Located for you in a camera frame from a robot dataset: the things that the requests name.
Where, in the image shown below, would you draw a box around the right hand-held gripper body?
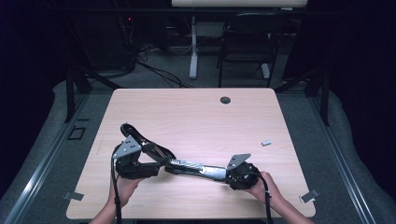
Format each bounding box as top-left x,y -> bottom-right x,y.
225,153 -> 263,191

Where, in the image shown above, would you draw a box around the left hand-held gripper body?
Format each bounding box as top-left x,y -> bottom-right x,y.
111,135 -> 163,180

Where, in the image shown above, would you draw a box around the black stapler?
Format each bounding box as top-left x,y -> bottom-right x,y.
120,122 -> 232,184

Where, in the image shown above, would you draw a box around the person's right hand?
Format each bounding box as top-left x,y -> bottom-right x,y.
245,171 -> 284,205

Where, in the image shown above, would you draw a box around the person's left hand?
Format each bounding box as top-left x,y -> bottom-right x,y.
107,175 -> 147,209

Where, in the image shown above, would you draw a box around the grey tape piece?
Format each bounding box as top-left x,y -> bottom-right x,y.
298,188 -> 321,203
63,190 -> 85,202

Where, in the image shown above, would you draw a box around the black metal stand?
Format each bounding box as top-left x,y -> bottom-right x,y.
274,66 -> 332,127
64,63 -> 123,124

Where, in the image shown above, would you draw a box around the white desk leg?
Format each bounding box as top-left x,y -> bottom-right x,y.
189,15 -> 200,80

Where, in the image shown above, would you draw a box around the black chair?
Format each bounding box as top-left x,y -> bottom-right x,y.
217,12 -> 290,89

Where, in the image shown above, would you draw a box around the white desk top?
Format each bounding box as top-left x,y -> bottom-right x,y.
171,0 -> 309,8

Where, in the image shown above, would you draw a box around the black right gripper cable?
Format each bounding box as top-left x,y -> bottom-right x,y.
256,172 -> 275,224

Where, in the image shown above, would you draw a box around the black floor cables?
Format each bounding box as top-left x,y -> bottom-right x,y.
135,46 -> 192,90

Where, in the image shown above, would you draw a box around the metal floor rail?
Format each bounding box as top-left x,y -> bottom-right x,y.
307,96 -> 378,224
2,92 -> 92,224

